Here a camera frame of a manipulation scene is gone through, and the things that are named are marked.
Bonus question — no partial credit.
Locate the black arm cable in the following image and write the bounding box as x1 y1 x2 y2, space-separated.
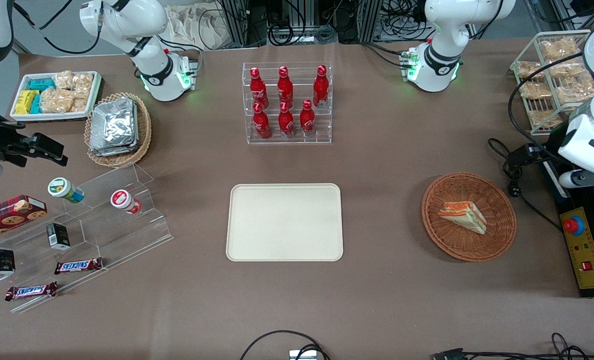
507 52 585 152
13 0 103 56

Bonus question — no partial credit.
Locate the clear acrylic bottle rack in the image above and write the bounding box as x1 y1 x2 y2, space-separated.
242 61 333 146

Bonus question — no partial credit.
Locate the cup with red lid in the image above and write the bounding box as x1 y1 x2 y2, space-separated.
110 188 143 215

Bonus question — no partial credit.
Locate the oval light wicker basket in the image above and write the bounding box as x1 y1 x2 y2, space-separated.
84 92 153 168

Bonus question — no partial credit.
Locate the red cola bottle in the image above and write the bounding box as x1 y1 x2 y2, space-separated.
278 101 295 139
312 64 330 109
299 98 316 137
277 65 294 107
252 102 272 140
249 67 269 109

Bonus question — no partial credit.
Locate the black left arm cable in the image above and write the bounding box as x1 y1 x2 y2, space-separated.
507 52 585 152

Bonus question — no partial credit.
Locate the beige cloth bag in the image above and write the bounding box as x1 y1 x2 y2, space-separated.
166 4 233 51

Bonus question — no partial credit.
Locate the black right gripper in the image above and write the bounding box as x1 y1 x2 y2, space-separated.
0 92 69 169

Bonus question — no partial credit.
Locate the black looped cable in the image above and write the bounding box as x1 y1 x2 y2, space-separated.
240 329 331 360

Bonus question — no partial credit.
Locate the red cookie box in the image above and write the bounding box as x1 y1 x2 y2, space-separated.
0 194 48 245

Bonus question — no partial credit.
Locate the yellow snack pack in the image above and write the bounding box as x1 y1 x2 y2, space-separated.
15 89 40 115

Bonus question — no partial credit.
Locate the black cable bundle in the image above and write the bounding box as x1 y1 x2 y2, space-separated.
266 20 339 47

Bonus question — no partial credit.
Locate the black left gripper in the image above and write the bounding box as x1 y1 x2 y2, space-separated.
507 142 572 173

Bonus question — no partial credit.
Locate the bagged fried snack pack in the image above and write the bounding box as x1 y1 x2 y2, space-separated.
540 37 580 61
519 81 553 100
555 75 594 104
516 60 545 81
547 61 585 79
528 109 563 129

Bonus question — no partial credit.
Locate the white wire rack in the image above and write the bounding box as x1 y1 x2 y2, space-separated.
509 29 594 136

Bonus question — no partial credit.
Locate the beige plastic tray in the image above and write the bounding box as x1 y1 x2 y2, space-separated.
226 183 344 262

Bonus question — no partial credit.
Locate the snickers chocolate bar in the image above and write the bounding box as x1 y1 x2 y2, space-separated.
5 281 59 302
54 257 104 275

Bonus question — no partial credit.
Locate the clear acrylic step display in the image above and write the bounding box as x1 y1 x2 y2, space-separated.
0 163 174 315

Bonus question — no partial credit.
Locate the small black white box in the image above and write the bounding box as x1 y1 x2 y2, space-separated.
0 248 16 277

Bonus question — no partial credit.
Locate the stack of silver foil packs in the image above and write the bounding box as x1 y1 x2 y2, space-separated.
89 97 139 157

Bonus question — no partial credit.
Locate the black machine housing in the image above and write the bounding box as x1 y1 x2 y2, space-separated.
537 127 594 300

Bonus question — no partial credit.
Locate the black power cable with plug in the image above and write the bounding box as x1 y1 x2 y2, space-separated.
487 138 563 234

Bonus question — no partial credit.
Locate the black cable with connector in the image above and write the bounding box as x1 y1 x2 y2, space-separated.
433 332 594 360

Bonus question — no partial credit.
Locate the yellow control box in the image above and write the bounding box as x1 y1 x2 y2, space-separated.
559 206 594 291

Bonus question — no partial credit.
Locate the triangular sandwich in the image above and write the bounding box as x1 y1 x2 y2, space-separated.
437 200 487 235

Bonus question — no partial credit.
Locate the aluminium frame post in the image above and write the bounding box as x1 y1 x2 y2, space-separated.
217 0 250 49
356 0 383 44

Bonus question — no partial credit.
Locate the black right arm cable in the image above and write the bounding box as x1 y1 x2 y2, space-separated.
13 0 103 56

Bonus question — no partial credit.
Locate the round brown wicker basket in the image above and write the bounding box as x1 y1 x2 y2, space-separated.
421 172 517 263

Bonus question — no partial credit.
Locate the white rectangular snack tray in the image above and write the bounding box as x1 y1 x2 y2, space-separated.
10 70 102 123

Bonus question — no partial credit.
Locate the cup with green lid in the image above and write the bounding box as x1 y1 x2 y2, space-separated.
47 177 85 204

